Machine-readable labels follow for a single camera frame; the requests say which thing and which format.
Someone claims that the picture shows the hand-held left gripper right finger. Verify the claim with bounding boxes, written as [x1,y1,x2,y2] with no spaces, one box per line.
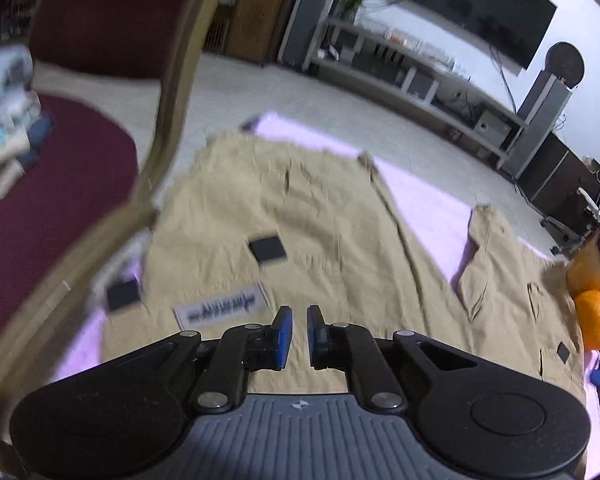
[306,304,477,415]

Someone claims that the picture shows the grey tower speaker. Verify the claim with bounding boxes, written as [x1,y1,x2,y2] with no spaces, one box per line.
[500,67,573,178]
[280,0,353,68]

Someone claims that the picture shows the black low cabinet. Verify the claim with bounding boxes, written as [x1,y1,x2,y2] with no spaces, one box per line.
[517,130,600,216]

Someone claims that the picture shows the pink towel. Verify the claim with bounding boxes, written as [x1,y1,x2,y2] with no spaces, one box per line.
[50,112,600,480]

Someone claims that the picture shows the grey shelf speaker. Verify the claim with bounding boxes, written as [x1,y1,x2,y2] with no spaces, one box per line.
[479,110,514,149]
[407,67,438,106]

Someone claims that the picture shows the maroon cushioned chair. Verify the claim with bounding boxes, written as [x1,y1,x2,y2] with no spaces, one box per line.
[0,0,238,478]

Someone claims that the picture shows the khaki shorts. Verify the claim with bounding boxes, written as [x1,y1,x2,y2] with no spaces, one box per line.
[92,130,588,397]

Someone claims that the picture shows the grey office chair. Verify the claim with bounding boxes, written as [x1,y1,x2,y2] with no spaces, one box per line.
[540,180,600,256]

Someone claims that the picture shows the black round fan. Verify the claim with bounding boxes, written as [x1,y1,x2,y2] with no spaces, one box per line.
[542,41,586,88]

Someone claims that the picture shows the large orange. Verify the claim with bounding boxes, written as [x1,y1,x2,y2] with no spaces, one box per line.
[574,290,600,353]

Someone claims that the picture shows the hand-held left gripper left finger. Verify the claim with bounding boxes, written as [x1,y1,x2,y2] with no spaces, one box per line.
[129,305,295,414]

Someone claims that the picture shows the orange juice bottle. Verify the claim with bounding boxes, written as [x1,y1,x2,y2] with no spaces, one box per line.
[565,225,600,298]

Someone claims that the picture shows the grey television stand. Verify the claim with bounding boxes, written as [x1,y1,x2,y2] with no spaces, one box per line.
[307,16,528,168]

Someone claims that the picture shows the wall television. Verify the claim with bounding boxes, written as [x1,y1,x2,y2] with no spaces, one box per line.
[384,0,558,71]

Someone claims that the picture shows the stack of folded clothes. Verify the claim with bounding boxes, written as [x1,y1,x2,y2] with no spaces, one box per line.
[0,45,56,206]

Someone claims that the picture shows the wooden cabinet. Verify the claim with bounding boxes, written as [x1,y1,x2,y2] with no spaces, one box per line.
[202,0,301,66]

